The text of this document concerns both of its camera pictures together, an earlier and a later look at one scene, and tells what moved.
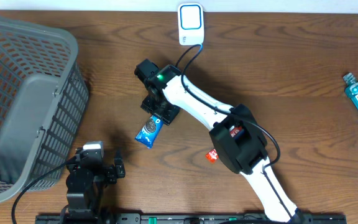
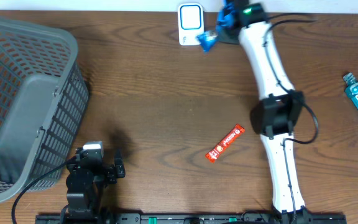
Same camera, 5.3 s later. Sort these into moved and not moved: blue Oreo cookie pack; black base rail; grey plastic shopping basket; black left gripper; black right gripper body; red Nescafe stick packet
Moved: blue Oreo cookie pack; black right gripper body
Not moved: black base rail; grey plastic shopping basket; red Nescafe stick packet; black left gripper
